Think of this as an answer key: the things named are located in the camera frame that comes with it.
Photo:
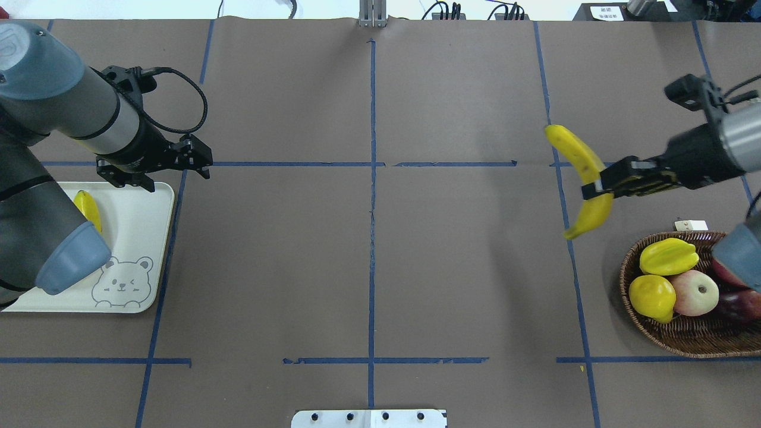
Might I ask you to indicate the basket paper tag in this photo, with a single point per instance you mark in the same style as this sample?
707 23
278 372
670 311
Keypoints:
690 225

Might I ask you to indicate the yellow lemon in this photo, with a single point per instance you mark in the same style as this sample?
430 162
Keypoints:
653 296

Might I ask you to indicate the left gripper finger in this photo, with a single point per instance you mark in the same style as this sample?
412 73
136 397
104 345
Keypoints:
194 155
120 179

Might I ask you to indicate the pink red apple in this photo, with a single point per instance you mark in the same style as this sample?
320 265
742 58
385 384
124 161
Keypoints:
728 273

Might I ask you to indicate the aluminium frame post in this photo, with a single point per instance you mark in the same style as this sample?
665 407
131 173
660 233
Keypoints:
373 13

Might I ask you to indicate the brown wicker basket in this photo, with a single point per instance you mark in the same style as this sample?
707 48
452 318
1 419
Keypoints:
705 336

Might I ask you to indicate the white rectangular bear plate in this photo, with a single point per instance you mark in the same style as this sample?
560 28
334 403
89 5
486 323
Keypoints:
135 225

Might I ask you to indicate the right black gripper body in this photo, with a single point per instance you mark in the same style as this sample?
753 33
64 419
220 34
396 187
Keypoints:
695 157

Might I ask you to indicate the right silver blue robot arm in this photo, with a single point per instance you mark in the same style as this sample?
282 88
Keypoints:
725 147

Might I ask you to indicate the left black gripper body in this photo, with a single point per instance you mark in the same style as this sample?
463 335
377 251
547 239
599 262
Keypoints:
144 152

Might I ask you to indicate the yellow star fruit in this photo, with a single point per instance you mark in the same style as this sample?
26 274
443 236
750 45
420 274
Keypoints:
668 257

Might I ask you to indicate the pale green apple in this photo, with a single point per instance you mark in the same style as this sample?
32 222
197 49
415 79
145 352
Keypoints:
696 293

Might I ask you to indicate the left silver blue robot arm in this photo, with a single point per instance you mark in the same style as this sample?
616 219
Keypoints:
49 92

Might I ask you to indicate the metal weight cylinder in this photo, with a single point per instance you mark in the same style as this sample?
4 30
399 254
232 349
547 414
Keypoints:
638 8

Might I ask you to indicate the yellow banana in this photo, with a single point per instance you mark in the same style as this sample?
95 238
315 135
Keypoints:
595 211
88 207

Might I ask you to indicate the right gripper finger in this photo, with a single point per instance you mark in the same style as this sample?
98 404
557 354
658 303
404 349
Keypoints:
631 177

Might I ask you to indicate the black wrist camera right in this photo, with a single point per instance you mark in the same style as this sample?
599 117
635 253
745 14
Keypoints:
696 93

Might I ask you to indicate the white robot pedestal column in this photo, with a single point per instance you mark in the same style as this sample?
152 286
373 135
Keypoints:
371 418

